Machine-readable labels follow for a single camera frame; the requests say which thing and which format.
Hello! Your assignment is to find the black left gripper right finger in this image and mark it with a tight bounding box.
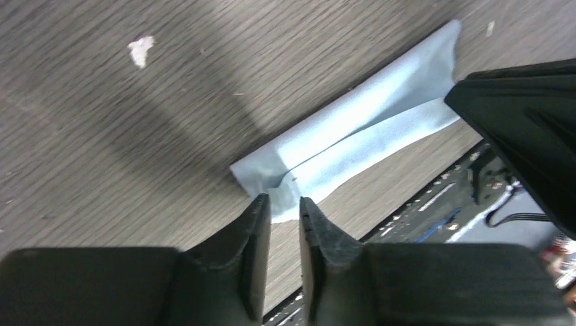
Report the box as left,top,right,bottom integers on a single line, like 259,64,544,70
300,198,572,325

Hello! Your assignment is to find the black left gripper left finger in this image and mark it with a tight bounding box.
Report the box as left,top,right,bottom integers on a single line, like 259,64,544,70
1,194,271,325

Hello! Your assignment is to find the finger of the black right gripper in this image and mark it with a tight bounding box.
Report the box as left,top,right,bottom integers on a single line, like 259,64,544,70
445,59,575,238

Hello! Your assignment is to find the light blue cleaning cloth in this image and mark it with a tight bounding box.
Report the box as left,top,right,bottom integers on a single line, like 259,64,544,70
230,20,461,223

